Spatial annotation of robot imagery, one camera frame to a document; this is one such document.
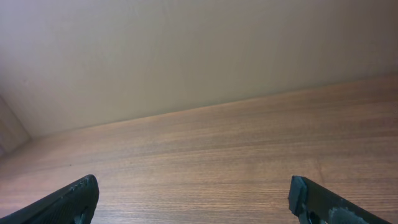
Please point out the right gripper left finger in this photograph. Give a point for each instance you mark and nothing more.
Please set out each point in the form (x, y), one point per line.
(74, 203)

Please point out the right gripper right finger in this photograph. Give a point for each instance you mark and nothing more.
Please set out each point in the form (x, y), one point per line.
(313, 204)

